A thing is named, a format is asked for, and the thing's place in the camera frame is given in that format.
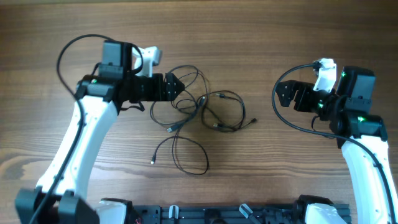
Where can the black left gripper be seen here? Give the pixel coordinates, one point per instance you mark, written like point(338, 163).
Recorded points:
point(167, 94)

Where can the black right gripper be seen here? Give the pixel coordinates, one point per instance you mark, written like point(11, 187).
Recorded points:
point(305, 89)

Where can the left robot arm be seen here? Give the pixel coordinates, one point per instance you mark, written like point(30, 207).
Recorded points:
point(123, 75)

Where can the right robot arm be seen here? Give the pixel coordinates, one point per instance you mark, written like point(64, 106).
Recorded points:
point(345, 103)

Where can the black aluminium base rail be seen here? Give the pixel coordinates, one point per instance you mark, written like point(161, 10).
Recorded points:
point(268, 214)

